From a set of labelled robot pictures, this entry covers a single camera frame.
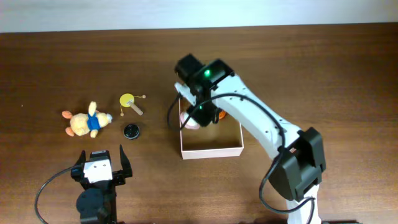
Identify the black cable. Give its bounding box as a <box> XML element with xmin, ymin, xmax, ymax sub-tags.
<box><xmin>166</xmin><ymin>92</ymin><xmax>317</xmax><ymax>224</ymax></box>
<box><xmin>34</xmin><ymin>166</ymin><xmax>77</xmax><ymax>224</ymax></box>

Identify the right black cable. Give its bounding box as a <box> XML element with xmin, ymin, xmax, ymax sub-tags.
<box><xmin>166</xmin><ymin>92</ymin><xmax>317</xmax><ymax>224</ymax></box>

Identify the tan plush bunny blue scarf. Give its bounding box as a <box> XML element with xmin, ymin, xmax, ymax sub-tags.
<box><xmin>62</xmin><ymin>101</ymin><xmax>113</xmax><ymax>138</ymax></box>

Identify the white cardboard box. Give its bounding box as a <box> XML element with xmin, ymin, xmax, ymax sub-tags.
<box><xmin>180</xmin><ymin>115</ymin><xmax>244</xmax><ymax>160</ymax></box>

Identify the yellow rattle drum toy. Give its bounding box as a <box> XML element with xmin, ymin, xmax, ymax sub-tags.
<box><xmin>119</xmin><ymin>93</ymin><xmax>147</xmax><ymax>116</ymax></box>

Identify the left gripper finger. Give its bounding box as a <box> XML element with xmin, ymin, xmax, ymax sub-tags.
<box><xmin>119</xmin><ymin>145</ymin><xmax>132</xmax><ymax>178</ymax></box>
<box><xmin>75</xmin><ymin>150</ymin><xmax>86</xmax><ymax>166</ymax></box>

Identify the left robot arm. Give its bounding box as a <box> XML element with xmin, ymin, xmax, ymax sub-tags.
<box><xmin>71</xmin><ymin>146</ymin><xmax>132</xmax><ymax>224</ymax></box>

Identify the orange lattice ball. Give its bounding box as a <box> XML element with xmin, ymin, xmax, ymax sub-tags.
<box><xmin>218</xmin><ymin>110</ymin><xmax>227</xmax><ymax>119</ymax></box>

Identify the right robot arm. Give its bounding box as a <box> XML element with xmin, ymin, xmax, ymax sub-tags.
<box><xmin>174</xmin><ymin>54</ymin><xmax>326</xmax><ymax>223</ymax></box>

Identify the pink duck toy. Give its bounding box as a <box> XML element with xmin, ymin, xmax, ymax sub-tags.
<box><xmin>180</xmin><ymin>112</ymin><xmax>200</xmax><ymax>129</ymax></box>

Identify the black round cap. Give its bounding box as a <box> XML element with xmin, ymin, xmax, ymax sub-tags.
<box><xmin>123</xmin><ymin>124</ymin><xmax>140</xmax><ymax>140</ymax></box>

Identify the left black cable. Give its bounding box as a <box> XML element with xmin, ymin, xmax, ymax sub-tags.
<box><xmin>34</xmin><ymin>166</ymin><xmax>77</xmax><ymax>224</ymax></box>

